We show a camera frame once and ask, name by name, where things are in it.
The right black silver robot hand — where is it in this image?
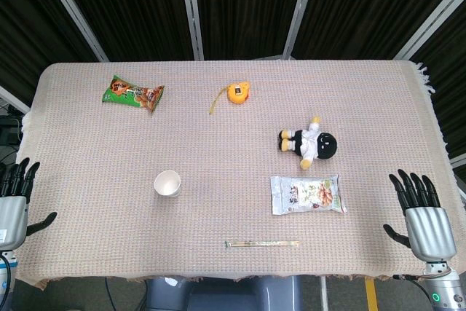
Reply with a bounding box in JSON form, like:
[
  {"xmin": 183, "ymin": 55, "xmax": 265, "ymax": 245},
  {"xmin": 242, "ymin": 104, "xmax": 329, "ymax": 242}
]
[{"xmin": 382, "ymin": 168, "xmax": 457, "ymax": 261}]

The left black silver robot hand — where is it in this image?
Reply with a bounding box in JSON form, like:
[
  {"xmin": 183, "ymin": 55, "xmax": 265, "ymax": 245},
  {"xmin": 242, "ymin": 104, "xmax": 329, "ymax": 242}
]
[{"xmin": 0, "ymin": 157, "xmax": 58, "ymax": 253}]

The white paper cup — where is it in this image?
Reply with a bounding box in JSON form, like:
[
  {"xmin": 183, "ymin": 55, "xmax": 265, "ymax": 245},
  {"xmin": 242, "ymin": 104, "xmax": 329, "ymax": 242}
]
[{"xmin": 153, "ymin": 169, "xmax": 182, "ymax": 199}]

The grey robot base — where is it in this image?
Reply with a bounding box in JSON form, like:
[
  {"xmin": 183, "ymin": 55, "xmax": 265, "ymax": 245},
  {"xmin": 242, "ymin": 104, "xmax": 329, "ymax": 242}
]
[{"xmin": 147, "ymin": 275, "xmax": 304, "ymax": 311}]

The white snack bag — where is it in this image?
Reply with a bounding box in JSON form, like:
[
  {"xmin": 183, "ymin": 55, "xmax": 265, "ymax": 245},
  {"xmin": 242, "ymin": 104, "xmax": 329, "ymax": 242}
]
[{"xmin": 269, "ymin": 174, "xmax": 348, "ymax": 216}]

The dark pleated curtain panel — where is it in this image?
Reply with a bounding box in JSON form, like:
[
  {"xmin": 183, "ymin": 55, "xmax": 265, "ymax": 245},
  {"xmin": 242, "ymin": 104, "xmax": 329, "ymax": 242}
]
[
  {"xmin": 190, "ymin": 0, "xmax": 311, "ymax": 60},
  {"xmin": 0, "ymin": 0, "xmax": 100, "ymax": 108},
  {"xmin": 50, "ymin": 0, "xmax": 194, "ymax": 62},
  {"xmin": 292, "ymin": 0, "xmax": 466, "ymax": 60},
  {"xmin": 410, "ymin": 15, "xmax": 466, "ymax": 161}
]

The black white plush doll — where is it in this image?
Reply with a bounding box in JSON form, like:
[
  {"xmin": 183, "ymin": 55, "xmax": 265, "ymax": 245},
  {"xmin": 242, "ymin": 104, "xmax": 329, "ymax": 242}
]
[{"xmin": 278, "ymin": 116, "xmax": 339, "ymax": 171}]

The clear chopstick wrapper green print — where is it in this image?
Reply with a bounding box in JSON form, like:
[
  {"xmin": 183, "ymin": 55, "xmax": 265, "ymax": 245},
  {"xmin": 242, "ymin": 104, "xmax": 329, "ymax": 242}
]
[{"xmin": 224, "ymin": 239, "xmax": 301, "ymax": 249}]

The green snack bag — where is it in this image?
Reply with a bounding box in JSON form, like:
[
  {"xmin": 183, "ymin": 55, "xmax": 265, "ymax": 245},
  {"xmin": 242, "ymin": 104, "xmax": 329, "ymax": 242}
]
[{"xmin": 101, "ymin": 74, "xmax": 165, "ymax": 114}]

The beige woven tablecloth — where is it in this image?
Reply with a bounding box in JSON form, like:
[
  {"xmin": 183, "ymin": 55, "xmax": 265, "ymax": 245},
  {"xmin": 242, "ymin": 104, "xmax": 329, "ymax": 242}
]
[{"xmin": 15, "ymin": 58, "xmax": 460, "ymax": 288}]

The orange tape measure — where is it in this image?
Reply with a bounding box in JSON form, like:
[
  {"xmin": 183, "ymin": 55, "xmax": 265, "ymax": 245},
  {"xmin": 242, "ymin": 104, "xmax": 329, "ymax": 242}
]
[{"xmin": 208, "ymin": 84, "xmax": 253, "ymax": 116}]

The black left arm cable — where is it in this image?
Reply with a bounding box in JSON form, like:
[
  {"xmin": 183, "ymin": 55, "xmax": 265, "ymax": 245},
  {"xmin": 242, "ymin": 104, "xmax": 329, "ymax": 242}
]
[{"xmin": 0, "ymin": 254, "xmax": 11, "ymax": 290}]

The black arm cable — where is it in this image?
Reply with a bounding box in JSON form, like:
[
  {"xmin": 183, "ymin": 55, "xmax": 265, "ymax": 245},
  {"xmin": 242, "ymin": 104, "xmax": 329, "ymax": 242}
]
[
  {"xmin": 392, "ymin": 273, "xmax": 427, "ymax": 283},
  {"xmin": 0, "ymin": 254, "xmax": 11, "ymax": 290}
]

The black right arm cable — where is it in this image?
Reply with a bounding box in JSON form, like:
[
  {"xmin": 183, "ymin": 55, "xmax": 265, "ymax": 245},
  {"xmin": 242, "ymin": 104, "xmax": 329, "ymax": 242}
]
[{"xmin": 392, "ymin": 273, "xmax": 427, "ymax": 283}]

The black equipment with cables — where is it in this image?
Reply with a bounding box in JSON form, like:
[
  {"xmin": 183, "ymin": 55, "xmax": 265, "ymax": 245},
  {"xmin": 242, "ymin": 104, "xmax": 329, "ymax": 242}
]
[{"xmin": 0, "ymin": 104, "xmax": 25, "ymax": 166}]

